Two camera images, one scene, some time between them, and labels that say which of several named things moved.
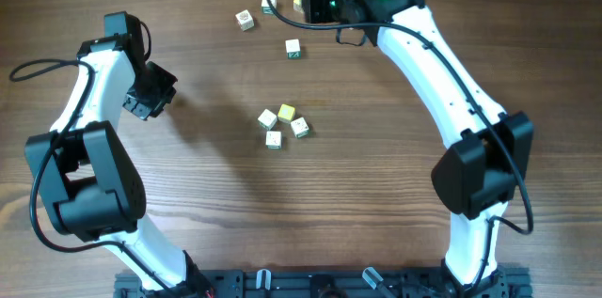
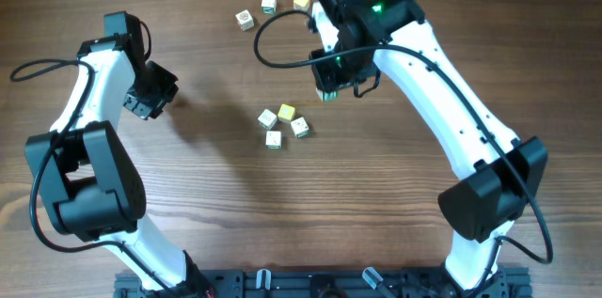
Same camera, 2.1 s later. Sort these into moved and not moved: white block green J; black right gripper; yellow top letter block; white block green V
Moved: black right gripper
Not moved: yellow top letter block; white block green J; white block green V
